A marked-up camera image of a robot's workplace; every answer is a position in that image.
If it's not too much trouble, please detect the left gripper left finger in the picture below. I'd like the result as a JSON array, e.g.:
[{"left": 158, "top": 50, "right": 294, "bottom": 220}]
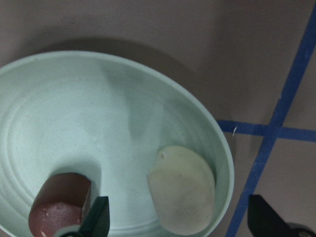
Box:
[{"left": 55, "top": 197, "right": 109, "bottom": 237}]

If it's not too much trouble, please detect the light green plate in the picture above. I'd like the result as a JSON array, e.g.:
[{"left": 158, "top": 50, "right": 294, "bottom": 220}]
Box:
[{"left": 0, "top": 51, "right": 234, "bottom": 237}]

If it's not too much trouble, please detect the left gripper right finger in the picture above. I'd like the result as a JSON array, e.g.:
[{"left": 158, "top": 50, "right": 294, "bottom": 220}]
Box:
[{"left": 247, "top": 195, "right": 316, "bottom": 237}]

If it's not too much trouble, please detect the dark red bun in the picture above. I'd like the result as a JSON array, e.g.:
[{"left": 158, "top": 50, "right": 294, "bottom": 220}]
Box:
[{"left": 28, "top": 173, "right": 92, "bottom": 237}]

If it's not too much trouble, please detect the white steamed bun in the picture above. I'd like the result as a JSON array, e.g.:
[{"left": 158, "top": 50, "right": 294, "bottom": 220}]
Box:
[{"left": 147, "top": 146, "right": 215, "bottom": 236}]

